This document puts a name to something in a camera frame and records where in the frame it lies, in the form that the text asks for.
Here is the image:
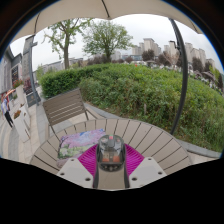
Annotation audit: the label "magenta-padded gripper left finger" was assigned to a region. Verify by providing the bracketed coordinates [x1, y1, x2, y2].
[56, 143, 101, 190]

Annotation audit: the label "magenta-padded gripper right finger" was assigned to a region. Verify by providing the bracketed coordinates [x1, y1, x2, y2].
[123, 143, 170, 190]

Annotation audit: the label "flower print mouse pad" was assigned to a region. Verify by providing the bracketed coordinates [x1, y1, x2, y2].
[56, 128, 107, 168]

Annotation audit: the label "brown slatted chair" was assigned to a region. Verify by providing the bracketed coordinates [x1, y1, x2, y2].
[42, 88, 102, 138]

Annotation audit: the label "white planter with orange flowers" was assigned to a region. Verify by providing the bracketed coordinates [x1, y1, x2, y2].
[13, 106, 32, 144]

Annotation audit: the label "green hedge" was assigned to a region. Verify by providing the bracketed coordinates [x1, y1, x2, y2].
[39, 63, 224, 153]

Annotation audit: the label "person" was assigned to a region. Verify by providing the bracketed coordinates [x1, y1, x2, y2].
[0, 96, 15, 129]

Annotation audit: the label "tall white planter with flowers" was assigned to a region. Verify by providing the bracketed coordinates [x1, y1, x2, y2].
[12, 79, 27, 106]

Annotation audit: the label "dark curved parasol pole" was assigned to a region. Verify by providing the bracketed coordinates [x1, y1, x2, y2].
[168, 18, 190, 136]

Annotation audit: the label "grey sign pillar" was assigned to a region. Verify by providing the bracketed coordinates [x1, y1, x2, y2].
[21, 34, 42, 105]

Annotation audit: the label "grey storefront building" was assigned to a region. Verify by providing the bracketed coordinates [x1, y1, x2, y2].
[0, 46, 24, 101]

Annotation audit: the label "distant apartment buildings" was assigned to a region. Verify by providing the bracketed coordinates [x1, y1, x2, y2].
[131, 37, 218, 73]

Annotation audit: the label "thin-crowned tree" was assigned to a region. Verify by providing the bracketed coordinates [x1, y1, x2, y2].
[42, 18, 93, 70]

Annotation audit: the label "full-crowned green tree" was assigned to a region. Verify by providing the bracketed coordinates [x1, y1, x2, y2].
[81, 20, 134, 64]

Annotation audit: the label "beige parasol canopy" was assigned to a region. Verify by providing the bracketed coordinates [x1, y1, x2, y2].
[11, 0, 204, 43]

